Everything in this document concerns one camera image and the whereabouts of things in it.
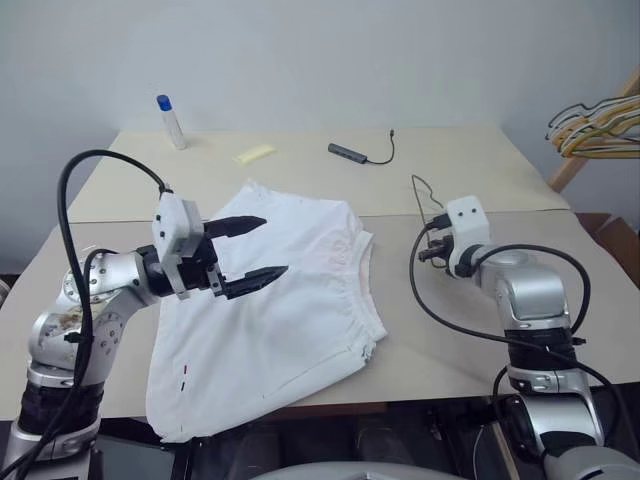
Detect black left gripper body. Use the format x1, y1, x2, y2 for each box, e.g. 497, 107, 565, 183
175, 232, 229, 301

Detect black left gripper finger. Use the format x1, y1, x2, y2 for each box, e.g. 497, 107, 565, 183
204, 215, 268, 240
222, 265, 290, 301

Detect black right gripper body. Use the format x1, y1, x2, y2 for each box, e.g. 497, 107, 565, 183
432, 237, 455, 269

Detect thin dark wire hanger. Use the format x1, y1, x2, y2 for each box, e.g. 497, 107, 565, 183
410, 173, 449, 236

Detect white shorts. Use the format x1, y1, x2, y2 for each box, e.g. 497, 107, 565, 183
144, 180, 391, 444

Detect wooden hanger rack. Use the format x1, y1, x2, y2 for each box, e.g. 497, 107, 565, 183
546, 63, 640, 194

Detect pale yellow packet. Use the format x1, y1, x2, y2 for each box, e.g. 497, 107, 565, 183
231, 142, 278, 165

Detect white tube with blue cap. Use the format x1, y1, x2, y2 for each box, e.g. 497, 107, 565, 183
155, 93, 188, 152

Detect dark rounded shape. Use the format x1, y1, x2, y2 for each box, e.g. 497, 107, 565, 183
353, 418, 427, 462

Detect bundle of clothes hangers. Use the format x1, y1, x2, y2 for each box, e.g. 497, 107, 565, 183
553, 107, 640, 161

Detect silver robot torso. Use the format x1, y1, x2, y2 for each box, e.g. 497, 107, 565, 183
257, 459, 404, 480

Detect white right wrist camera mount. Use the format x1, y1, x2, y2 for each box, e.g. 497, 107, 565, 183
444, 195, 492, 276

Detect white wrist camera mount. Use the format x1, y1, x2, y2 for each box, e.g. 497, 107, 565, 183
152, 193, 207, 301
444, 195, 492, 276

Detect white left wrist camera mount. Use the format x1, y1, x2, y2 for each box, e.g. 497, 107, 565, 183
152, 193, 207, 301

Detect grey USB hub with cable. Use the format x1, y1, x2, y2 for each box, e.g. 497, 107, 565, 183
327, 129, 399, 166

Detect white wire hanger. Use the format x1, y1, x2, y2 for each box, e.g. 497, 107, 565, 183
548, 102, 640, 146

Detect black wire hanger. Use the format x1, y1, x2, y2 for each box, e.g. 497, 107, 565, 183
545, 92, 640, 132

